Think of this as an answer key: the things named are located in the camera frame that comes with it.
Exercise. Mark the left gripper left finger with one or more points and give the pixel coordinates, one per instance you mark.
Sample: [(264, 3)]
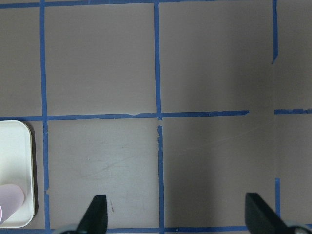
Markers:
[(95, 219)]

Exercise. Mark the cream plastic tray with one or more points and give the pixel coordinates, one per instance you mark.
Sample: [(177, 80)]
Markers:
[(16, 167)]

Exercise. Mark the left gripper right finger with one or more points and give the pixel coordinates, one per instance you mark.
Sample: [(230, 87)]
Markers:
[(260, 218)]

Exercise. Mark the pink plastic cup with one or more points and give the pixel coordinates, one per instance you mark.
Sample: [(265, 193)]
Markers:
[(11, 199)]

